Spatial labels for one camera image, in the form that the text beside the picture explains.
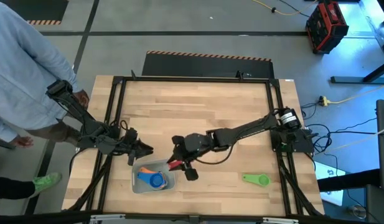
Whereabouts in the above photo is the yellow floor cable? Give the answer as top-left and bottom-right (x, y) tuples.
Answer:
(252, 0), (319, 16)

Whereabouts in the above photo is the black cable bundle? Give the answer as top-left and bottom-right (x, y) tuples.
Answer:
(300, 102), (379, 178)

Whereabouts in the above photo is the blue measuring cup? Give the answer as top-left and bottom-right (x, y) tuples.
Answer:
(136, 170), (167, 190)

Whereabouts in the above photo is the black beam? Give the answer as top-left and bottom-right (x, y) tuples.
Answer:
(317, 169), (381, 193)

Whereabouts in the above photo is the black desk leg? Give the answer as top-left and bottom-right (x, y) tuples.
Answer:
(330, 60), (384, 84)

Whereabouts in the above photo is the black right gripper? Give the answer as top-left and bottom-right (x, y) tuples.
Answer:
(166, 133), (216, 182)

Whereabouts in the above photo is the person's leg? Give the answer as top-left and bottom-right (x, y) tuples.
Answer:
(0, 175), (36, 200)

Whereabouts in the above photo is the black table frame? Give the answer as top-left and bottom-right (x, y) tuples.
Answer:
(65, 70), (325, 218)

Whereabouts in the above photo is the green measuring cup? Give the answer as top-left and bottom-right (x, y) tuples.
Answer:
(241, 173), (271, 188)

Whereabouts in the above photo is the person's hand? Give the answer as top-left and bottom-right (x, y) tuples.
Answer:
(73, 89), (90, 110)
(9, 135), (34, 149)

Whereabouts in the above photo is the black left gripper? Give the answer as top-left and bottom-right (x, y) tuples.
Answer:
(118, 126), (154, 166)

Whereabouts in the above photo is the metal can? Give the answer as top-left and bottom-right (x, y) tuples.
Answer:
(348, 204), (367, 220)

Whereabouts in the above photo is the yellow extension cable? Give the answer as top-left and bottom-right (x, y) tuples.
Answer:
(330, 82), (384, 105)

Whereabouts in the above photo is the person's forearm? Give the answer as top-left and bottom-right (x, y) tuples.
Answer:
(26, 123), (81, 147)

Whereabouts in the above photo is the person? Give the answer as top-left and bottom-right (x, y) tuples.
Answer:
(0, 0), (90, 150)

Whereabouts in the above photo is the white printed sheet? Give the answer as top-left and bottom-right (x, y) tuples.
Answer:
(314, 160), (347, 207)

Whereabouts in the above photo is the green shoe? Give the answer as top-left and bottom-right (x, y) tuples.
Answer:
(32, 172), (63, 192)

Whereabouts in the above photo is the red and black toolbox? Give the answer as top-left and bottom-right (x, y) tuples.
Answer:
(305, 0), (350, 55)

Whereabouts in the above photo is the orange measuring cup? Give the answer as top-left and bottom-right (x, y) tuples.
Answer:
(138, 167), (168, 191)

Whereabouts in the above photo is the black mat with striped edge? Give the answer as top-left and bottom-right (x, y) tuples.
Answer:
(1, 0), (70, 26)
(141, 50), (275, 79)

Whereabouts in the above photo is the silver aluminium bar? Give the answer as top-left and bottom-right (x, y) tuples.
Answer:
(261, 217), (300, 224)
(88, 213), (128, 224)

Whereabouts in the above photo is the grey plastic basket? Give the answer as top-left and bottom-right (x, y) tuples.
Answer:
(131, 159), (176, 195)

